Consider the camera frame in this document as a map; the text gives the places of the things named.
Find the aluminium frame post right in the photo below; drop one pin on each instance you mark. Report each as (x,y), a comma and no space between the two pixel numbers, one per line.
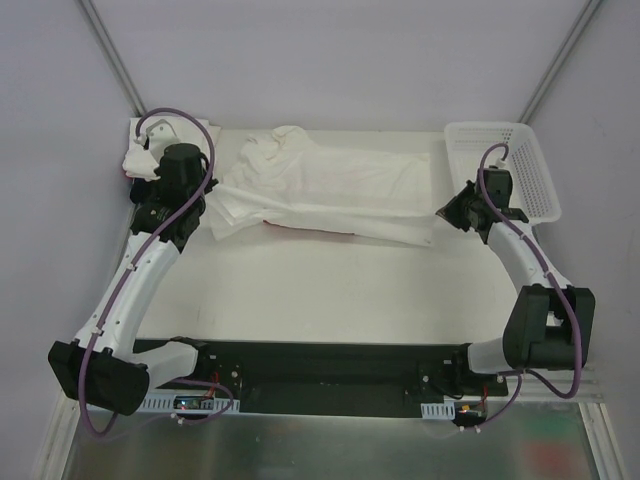
(586,16)

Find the aluminium frame post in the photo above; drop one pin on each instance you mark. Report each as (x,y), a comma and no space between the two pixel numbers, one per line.
(586,16)
(114,61)

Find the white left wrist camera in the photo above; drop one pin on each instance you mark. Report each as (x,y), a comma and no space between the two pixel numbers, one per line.
(158,134)

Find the white t shirt red print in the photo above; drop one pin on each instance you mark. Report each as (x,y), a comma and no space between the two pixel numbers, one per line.
(286,179)

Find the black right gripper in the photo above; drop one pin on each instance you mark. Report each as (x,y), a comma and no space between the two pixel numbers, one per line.
(458,209)

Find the aluminium frame post left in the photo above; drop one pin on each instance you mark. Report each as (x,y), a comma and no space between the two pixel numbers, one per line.
(114,61)

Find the folded white t shirt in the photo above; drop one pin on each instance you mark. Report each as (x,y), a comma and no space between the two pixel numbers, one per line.
(139,163)

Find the white slotted cable duct right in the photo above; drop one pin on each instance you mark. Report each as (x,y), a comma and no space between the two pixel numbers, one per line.
(449,410)

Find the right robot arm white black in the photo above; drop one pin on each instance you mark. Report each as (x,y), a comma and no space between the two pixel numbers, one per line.
(550,324)

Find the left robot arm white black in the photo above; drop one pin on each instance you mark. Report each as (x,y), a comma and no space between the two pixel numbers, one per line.
(100,365)

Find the white slotted cable duct left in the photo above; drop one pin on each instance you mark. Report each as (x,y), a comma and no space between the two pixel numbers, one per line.
(192,404)

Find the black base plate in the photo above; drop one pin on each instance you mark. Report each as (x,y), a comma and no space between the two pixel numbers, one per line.
(356,380)

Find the white slotted cable duct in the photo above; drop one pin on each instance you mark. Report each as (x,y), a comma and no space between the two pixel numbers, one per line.
(192,404)
(449,410)

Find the aluminium front rail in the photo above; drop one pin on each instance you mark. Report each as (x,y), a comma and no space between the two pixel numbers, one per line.
(534,390)

